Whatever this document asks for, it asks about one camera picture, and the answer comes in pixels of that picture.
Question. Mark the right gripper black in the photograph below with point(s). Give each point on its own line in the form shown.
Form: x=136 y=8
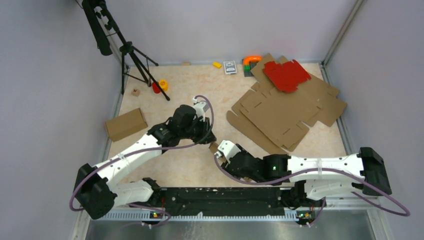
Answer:
x=226 y=165

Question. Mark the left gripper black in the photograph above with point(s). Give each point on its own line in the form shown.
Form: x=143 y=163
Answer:
x=205 y=127

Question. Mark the brown cardboard box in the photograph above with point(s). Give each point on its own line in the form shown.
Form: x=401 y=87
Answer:
x=213 y=147
x=125 y=125

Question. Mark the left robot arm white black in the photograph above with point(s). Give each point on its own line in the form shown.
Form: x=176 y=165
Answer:
x=98 y=189

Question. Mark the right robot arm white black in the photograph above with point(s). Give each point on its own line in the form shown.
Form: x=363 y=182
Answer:
x=319 y=177

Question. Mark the folded brown cardboard box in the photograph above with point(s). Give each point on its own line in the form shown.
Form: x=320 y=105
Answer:
x=125 y=125

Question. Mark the playing card deck box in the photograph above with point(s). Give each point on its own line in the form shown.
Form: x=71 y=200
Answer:
x=230 y=67

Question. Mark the red yellow toy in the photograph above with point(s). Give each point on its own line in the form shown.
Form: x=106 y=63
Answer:
x=163 y=84

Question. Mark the stack of brown cardboard blanks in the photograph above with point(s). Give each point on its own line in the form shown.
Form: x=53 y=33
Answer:
x=277 y=121

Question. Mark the yellow small block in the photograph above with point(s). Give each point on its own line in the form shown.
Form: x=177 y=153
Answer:
x=217 y=64

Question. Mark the orange green toy block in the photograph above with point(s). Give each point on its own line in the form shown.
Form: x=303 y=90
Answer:
x=248 y=63

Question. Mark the red flat cardboard blank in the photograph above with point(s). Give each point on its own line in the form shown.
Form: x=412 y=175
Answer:
x=286 y=77

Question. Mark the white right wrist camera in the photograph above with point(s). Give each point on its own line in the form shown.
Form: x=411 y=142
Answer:
x=227 y=149

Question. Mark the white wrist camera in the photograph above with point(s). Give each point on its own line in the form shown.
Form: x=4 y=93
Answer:
x=227 y=149
x=200 y=107

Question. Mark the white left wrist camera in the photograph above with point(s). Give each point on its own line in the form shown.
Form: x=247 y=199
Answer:
x=200 y=107

